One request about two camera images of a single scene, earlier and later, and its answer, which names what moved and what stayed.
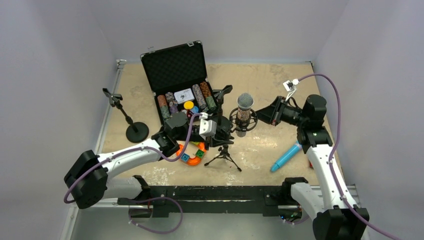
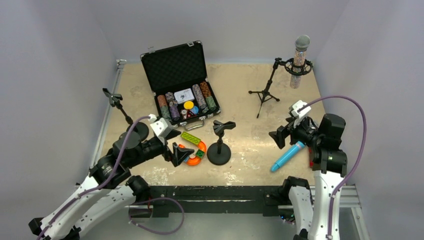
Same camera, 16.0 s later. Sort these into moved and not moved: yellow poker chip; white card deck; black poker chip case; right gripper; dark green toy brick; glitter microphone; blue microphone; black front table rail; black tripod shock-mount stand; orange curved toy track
Moved: black tripod shock-mount stand; glitter microphone; right gripper
Not moved: orange curved toy track; yellow poker chip; white card deck; black front table rail; dark green toy brick; blue microphone; black poker chip case
